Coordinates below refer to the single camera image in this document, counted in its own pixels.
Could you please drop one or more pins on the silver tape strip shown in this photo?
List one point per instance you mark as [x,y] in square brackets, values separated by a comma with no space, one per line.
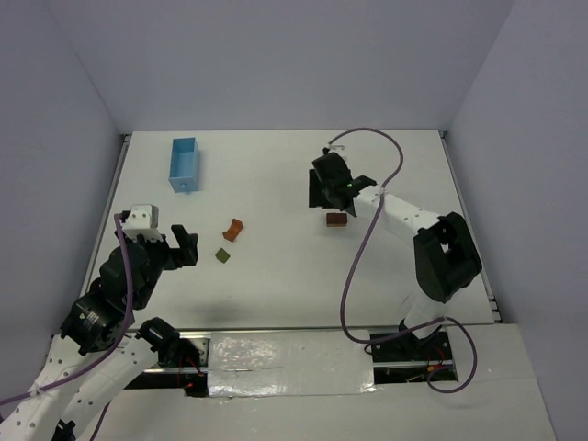
[272,364]

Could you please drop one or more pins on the light oak rectangular block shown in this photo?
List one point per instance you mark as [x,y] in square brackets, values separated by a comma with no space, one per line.
[336,217]

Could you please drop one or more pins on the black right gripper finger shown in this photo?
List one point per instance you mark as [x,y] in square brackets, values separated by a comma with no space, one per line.
[316,196]
[343,203]

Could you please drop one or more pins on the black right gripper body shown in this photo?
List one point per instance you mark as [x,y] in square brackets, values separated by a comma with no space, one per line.
[319,192]

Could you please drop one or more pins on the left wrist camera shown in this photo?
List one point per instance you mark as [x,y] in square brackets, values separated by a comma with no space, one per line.
[142,221]

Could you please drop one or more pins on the walnut base block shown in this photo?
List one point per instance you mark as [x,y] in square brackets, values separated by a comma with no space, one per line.
[336,223]

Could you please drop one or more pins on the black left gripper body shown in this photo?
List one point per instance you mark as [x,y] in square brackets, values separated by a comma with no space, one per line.
[163,251]

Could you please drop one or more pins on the orange arch wood block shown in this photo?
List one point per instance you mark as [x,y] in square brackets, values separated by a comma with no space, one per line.
[233,231]

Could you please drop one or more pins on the green triangular wood block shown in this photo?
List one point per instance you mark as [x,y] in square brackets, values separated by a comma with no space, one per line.
[222,256]

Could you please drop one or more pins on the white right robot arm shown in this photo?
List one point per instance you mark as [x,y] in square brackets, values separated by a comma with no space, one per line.
[446,259]

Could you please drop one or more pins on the blue wooden drawer box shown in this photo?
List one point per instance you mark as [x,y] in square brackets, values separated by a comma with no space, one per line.
[184,165]

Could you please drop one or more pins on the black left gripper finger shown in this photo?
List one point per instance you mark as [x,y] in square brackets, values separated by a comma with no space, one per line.
[187,242]
[180,258]

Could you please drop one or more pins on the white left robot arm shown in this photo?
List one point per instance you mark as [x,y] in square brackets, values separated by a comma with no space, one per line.
[94,358]

